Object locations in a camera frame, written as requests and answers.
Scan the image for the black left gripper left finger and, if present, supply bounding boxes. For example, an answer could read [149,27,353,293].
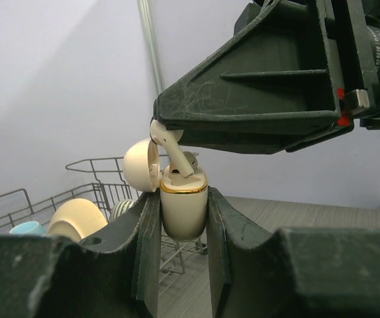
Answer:
[0,192,161,317]

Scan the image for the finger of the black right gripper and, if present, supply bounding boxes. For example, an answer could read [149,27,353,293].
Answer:
[153,1,340,129]
[179,121,354,155]

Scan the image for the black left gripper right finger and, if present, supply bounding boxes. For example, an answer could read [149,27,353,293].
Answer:
[207,187,380,317]

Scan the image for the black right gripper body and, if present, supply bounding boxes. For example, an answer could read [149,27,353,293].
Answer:
[234,0,380,143]

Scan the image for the beige earbud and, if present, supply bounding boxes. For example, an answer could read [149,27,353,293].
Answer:
[183,151,199,170]
[150,119,194,178]

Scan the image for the beige earbud charging case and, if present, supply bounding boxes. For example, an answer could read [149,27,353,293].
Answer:
[123,139,208,241]

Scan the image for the beige plate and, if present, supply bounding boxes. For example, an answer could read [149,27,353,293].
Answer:
[48,198,108,242]

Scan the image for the striped ceramic bowl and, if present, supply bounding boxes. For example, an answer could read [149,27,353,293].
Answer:
[109,199,135,223]

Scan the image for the light blue mug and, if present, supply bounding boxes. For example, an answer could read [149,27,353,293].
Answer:
[9,221,47,235]

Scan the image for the grey wire dish rack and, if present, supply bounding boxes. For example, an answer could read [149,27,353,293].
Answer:
[0,152,209,286]

